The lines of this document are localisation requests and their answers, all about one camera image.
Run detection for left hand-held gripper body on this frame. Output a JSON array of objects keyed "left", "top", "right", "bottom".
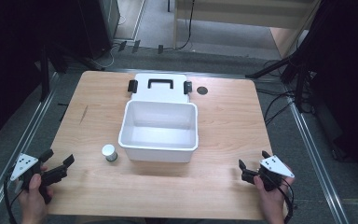
[{"left": 9, "top": 152, "right": 68, "bottom": 205}]

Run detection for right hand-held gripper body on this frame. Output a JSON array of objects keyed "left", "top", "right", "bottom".
[{"left": 241, "top": 154, "right": 296, "bottom": 192}]

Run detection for person's left hand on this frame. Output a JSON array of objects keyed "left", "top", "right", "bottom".
[{"left": 18, "top": 165, "right": 54, "bottom": 220}]

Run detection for person's right hand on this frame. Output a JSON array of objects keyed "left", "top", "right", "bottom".
[{"left": 254, "top": 164, "right": 293, "bottom": 220}]

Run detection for small silver spool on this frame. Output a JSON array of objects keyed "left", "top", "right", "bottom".
[{"left": 101, "top": 144, "right": 119, "bottom": 162}]

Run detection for black upright stand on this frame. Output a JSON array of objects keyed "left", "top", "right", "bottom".
[{"left": 38, "top": 43, "right": 51, "bottom": 103}]

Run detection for black tripod stand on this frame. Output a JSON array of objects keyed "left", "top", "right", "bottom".
[{"left": 244, "top": 46, "right": 313, "bottom": 114}]

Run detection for white plastic storage box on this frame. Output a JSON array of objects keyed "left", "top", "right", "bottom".
[{"left": 117, "top": 73, "right": 200, "bottom": 163}]

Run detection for black curtain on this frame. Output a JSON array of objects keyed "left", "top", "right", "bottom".
[
  {"left": 288, "top": 0, "right": 358, "bottom": 185},
  {"left": 0, "top": 0, "right": 85, "bottom": 148}
]

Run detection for black cabinet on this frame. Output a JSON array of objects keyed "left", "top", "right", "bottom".
[{"left": 76, "top": 0, "right": 121, "bottom": 61}]

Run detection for light wooden bench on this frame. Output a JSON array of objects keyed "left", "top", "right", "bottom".
[{"left": 172, "top": 0, "right": 323, "bottom": 60}]

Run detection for aluminium floor rail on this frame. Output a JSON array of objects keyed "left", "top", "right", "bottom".
[
  {"left": 0, "top": 71, "right": 61, "bottom": 224},
  {"left": 287, "top": 101, "right": 351, "bottom": 224}
]

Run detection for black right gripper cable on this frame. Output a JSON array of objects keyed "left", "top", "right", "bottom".
[{"left": 273, "top": 177, "right": 295, "bottom": 224}]

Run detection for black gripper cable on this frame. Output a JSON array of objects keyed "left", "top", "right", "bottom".
[
  {"left": 273, "top": 177, "right": 295, "bottom": 224},
  {"left": 2, "top": 174, "right": 24, "bottom": 224}
]

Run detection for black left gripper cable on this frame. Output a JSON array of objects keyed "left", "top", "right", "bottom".
[{"left": 2, "top": 174, "right": 24, "bottom": 224}]

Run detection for black floor cables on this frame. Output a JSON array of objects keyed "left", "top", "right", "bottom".
[{"left": 255, "top": 59, "right": 296, "bottom": 127}]

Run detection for white floor cable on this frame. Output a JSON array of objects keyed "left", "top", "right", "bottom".
[{"left": 88, "top": 43, "right": 120, "bottom": 70}]

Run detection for black hanging cable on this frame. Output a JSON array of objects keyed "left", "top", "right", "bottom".
[{"left": 176, "top": 0, "right": 197, "bottom": 51}]

